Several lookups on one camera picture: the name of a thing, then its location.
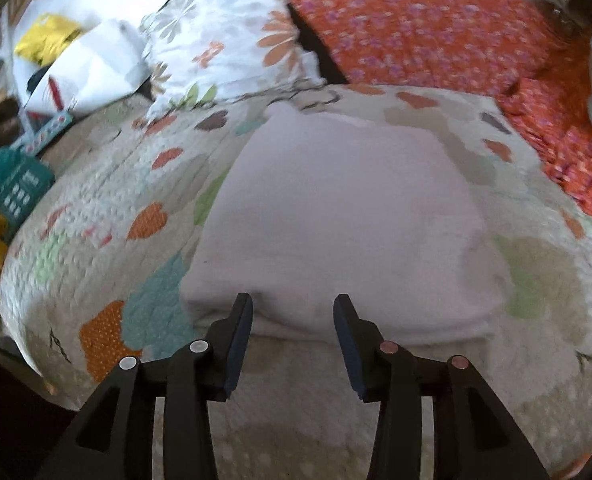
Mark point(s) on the teal printed cloth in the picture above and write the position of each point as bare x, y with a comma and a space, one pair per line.
21, 180

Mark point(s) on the white plastic bag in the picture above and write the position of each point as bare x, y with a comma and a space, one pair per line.
96, 70

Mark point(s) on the white floral pillow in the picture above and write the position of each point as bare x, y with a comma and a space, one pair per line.
226, 35

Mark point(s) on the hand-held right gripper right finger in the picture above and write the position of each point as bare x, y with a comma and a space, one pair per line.
348, 350

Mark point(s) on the yellow packet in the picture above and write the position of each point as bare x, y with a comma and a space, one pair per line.
46, 40

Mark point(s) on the white floral knit sweater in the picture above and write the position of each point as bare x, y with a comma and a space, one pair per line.
351, 210

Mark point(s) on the patchwork quilted bedspread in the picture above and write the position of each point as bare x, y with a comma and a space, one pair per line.
101, 270

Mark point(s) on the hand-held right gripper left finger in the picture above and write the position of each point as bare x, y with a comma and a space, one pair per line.
238, 350

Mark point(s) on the orange floral cloth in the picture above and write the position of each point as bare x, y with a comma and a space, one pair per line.
425, 20

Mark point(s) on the colourful patterned strip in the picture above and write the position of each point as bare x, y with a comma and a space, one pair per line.
46, 131

